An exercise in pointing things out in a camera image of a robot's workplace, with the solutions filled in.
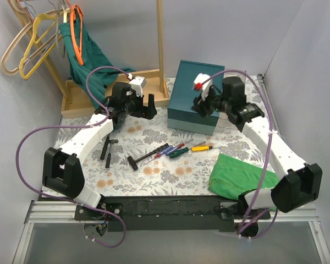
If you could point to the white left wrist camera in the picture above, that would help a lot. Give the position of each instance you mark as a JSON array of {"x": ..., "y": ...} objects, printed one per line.
[{"x": 137, "y": 84}]

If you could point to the wooden rack pole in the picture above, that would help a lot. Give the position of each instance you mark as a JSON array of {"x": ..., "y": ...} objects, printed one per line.
[{"x": 160, "y": 44}]

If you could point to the green handle screwdriver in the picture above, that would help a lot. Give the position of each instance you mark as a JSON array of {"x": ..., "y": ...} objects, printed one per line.
[{"x": 182, "y": 151}]

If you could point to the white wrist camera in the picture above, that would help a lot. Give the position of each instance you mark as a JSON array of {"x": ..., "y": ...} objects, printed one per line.
[
  {"x": 137, "y": 84},
  {"x": 202, "y": 83}
]

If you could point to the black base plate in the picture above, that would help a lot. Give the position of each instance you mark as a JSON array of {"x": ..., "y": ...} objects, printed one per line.
[{"x": 164, "y": 213}]

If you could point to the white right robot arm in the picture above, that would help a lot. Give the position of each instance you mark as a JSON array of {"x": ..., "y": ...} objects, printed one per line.
[{"x": 299, "y": 182}]

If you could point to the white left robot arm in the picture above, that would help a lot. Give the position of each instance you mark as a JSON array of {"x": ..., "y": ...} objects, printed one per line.
[{"x": 62, "y": 167}]

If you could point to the black rubber mallet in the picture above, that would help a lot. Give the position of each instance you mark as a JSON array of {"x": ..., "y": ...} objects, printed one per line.
[{"x": 134, "y": 162}]

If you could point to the yellow hanger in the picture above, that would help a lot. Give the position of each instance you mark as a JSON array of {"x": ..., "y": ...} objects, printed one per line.
[{"x": 39, "y": 48}]

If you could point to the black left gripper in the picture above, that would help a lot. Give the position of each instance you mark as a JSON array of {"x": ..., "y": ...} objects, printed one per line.
[{"x": 142, "y": 104}]

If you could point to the orange handle screwdriver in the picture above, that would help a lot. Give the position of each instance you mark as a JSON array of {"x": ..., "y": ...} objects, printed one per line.
[{"x": 203, "y": 148}]

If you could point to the dark green garment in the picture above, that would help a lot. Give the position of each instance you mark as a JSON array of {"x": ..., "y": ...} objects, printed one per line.
[{"x": 93, "y": 58}]

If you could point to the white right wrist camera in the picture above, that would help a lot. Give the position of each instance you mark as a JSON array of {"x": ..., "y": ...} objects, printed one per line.
[{"x": 202, "y": 83}]

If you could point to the teal box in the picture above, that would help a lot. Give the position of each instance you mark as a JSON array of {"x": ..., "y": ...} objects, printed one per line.
[{"x": 180, "y": 114}]

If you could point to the red clear handle screwdriver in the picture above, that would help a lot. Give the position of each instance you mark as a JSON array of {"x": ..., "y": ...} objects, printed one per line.
[{"x": 166, "y": 151}]

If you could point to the small claw hammer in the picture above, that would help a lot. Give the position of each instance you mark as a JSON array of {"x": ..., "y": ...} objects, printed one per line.
[{"x": 108, "y": 160}]

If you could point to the aluminium frame rail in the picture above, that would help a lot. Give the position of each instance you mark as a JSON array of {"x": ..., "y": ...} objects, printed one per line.
[{"x": 42, "y": 212}]

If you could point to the clear plastic container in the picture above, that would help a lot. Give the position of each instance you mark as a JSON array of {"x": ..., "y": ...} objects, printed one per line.
[{"x": 232, "y": 100}]

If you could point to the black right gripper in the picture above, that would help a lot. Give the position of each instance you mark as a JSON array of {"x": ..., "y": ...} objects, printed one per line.
[{"x": 204, "y": 102}]

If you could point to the green cloth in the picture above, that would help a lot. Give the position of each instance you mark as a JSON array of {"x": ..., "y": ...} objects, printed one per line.
[{"x": 231, "y": 177}]

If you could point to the blue handle screwdriver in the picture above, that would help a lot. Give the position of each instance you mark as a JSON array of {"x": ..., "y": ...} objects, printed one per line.
[{"x": 173, "y": 151}]

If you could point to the wooden rack base tray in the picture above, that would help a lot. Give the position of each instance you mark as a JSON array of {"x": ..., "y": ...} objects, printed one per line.
[{"x": 78, "y": 103}]

